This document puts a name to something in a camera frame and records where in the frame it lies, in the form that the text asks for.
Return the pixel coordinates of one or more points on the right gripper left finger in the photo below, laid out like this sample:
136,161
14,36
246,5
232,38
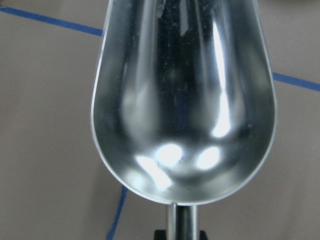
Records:
160,234

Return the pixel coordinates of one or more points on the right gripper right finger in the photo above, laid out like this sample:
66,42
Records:
202,235

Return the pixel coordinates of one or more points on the metal ice scoop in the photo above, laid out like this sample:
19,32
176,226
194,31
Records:
183,109

